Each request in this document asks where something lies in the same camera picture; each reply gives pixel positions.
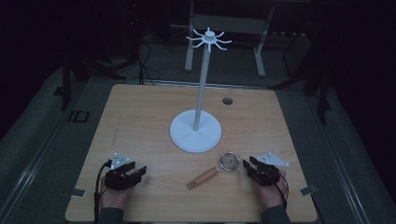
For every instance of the grey tape strip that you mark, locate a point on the grey tape strip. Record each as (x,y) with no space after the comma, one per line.
(77,193)
(308,190)

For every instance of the person's right hand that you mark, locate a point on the person's right hand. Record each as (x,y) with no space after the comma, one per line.
(271,194)

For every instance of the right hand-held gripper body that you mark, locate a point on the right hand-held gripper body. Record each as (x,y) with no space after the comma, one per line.
(267,174)

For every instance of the black stand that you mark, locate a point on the black stand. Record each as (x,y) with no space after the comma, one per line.
(322,93)
(66,81)

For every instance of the grey metal desk frame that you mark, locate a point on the grey metal desk frame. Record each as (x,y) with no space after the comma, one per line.
(230,24)

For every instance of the person's left hand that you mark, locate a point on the person's left hand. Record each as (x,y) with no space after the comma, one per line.
(113,196)

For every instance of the white hook stand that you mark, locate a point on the white hook stand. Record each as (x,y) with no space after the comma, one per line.
(196,132)

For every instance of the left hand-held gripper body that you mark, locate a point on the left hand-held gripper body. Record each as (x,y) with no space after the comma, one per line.
(116,182)

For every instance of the black floor socket box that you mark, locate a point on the black floor socket box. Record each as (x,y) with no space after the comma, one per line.
(79,116)

